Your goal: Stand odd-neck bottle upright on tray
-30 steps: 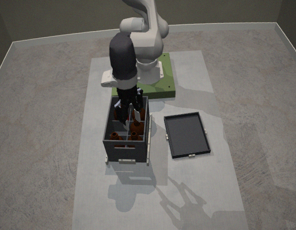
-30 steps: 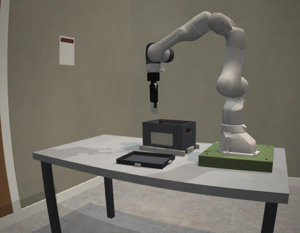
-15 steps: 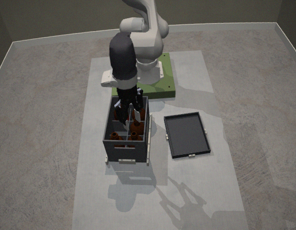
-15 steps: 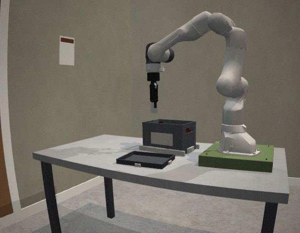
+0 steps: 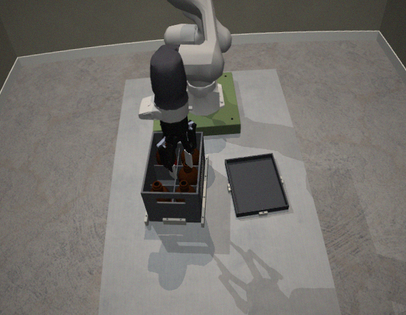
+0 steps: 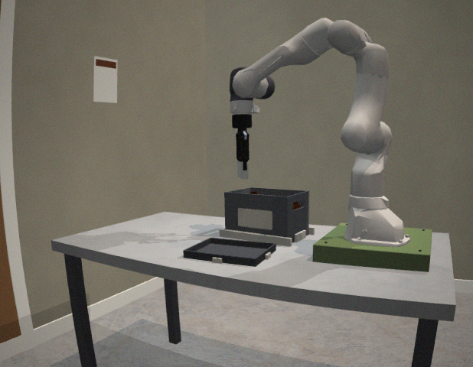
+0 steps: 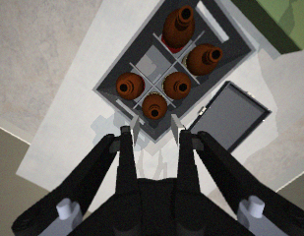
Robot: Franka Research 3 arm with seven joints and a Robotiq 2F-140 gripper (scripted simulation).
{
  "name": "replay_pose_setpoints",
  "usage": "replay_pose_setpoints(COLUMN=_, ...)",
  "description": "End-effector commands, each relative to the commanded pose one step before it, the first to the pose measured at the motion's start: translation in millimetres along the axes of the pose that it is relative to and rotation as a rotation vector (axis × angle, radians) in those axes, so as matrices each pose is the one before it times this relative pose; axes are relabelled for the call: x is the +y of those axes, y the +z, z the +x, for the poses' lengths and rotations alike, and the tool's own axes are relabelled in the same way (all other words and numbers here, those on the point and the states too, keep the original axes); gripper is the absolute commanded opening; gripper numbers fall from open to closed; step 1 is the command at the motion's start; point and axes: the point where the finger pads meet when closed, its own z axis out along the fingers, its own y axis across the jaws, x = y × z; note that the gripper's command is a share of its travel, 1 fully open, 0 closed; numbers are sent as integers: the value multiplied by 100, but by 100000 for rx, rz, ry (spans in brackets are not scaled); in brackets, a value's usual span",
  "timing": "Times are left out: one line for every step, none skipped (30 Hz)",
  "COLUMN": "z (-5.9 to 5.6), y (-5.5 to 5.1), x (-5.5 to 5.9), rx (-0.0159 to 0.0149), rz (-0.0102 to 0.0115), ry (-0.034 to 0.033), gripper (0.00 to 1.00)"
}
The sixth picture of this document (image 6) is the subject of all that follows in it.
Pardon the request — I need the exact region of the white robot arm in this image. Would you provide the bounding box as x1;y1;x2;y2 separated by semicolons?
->
230;18;410;247

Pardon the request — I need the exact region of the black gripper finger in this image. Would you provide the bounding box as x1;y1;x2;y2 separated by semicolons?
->
237;131;250;180
236;134;241;178

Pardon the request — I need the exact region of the grey divided crate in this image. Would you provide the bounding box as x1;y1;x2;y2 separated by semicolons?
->
224;187;308;242

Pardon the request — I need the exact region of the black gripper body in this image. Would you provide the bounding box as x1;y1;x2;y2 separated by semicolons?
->
232;114;252;141

